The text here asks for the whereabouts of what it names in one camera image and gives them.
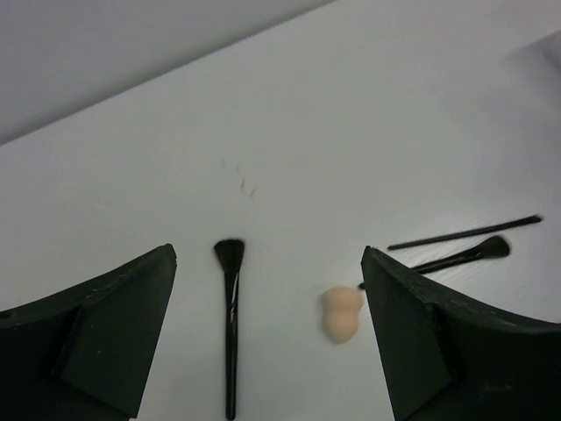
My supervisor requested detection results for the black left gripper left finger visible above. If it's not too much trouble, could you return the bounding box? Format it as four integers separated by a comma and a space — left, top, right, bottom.
1, 244, 177, 420

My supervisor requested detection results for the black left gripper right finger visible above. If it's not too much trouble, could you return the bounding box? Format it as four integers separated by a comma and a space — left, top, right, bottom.
361, 246, 560, 420

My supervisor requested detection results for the black powder makeup brush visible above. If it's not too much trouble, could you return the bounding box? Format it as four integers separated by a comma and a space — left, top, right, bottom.
213, 239, 245, 420

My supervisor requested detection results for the beige gourd-shaped makeup sponge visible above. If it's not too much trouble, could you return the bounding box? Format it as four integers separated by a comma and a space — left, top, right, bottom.
321, 287, 364, 345

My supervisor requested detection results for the black small-head makeup brush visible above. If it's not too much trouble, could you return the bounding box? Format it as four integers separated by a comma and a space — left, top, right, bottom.
358, 235, 511, 290

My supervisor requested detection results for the thin black makeup brush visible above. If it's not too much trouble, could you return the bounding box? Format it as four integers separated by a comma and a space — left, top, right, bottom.
387, 215, 543, 251

